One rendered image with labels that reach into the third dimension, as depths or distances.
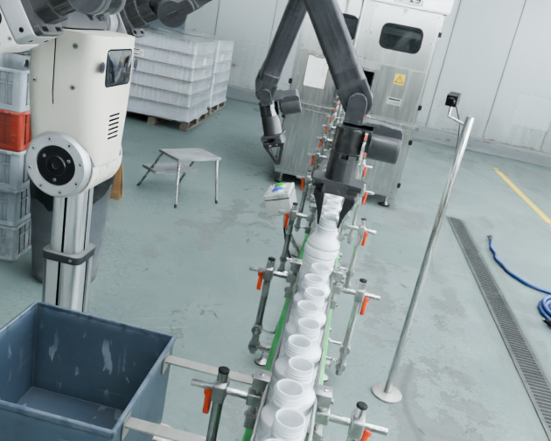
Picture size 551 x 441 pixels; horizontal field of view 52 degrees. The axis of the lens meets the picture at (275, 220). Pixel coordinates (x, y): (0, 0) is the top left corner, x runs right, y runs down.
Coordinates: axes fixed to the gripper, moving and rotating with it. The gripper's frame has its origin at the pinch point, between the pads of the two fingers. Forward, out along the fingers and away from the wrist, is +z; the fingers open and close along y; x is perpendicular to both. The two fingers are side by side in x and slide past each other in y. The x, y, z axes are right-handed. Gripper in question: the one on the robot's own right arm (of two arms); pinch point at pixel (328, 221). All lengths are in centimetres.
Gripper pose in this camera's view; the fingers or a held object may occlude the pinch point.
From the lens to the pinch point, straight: 115.3
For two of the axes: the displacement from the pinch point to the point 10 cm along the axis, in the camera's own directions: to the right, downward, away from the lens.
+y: 9.7, 2.3, -0.8
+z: -1.9, 9.3, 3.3
